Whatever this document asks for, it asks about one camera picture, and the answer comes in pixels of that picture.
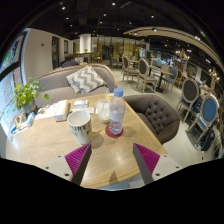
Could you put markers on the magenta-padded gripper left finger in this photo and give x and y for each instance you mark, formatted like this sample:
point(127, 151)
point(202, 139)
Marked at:
point(75, 160)

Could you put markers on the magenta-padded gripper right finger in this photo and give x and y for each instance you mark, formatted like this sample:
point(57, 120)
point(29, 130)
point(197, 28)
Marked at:
point(150, 160)

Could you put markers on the clear blue-capped water bottle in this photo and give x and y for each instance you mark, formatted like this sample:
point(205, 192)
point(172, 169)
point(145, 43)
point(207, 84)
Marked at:
point(116, 115)

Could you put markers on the flat round red coaster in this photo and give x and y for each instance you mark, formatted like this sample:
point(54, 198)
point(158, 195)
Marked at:
point(111, 135)

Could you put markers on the grey tufted armchair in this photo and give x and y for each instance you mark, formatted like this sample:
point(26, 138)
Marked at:
point(156, 115)

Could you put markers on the clear plastic cup with straw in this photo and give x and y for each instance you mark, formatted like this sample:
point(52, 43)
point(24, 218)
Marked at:
point(102, 111)

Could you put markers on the small light blue box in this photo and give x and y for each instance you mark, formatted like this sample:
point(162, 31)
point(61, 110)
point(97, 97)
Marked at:
point(30, 119)

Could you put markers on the brown paper card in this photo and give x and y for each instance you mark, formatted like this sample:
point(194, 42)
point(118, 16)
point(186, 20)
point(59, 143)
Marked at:
point(20, 120)

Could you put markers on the group of dining chairs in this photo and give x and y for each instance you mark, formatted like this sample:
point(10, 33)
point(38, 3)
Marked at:
point(190, 91)

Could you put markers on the grey curved sofa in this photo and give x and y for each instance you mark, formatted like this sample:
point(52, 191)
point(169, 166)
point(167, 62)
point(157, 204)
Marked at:
point(55, 83)

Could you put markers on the grey white chevron cushion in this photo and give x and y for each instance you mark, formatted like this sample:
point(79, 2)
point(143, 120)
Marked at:
point(86, 80)

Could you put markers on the green potted plant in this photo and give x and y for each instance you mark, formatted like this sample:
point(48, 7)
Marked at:
point(25, 95)

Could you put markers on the person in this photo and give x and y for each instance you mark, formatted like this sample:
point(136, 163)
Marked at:
point(70, 62)

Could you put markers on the window with holiday stickers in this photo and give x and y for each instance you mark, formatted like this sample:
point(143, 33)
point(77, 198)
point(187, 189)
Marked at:
point(8, 86)

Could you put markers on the group of ceiling lights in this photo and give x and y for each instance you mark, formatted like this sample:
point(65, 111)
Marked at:
point(113, 4)

